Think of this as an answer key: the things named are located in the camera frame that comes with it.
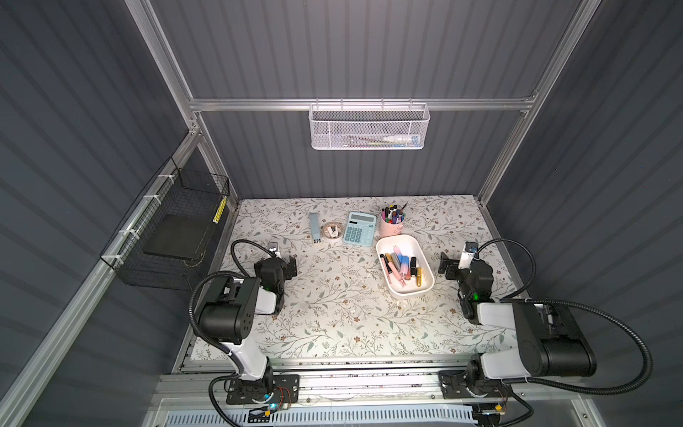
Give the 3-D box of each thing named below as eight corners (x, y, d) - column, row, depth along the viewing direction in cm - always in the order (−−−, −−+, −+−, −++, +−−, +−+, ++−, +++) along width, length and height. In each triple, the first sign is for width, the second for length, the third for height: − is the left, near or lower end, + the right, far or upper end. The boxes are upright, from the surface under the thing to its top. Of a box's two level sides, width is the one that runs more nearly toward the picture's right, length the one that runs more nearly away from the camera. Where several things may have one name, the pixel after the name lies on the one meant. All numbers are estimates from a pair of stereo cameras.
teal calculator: (342, 244, 108) (342, 239, 105) (346, 216, 118) (346, 211, 115) (375, 247, 107) (375, 242, 104) (376, 218, 117) (377, 213, 114)
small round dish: (320, 239, 109) (320, 236, 107) (321, 225, 114) (321, 221, 112) (343, 239, 109) (343, 236, 107) (343, 225, 114) (343, 221, 112)
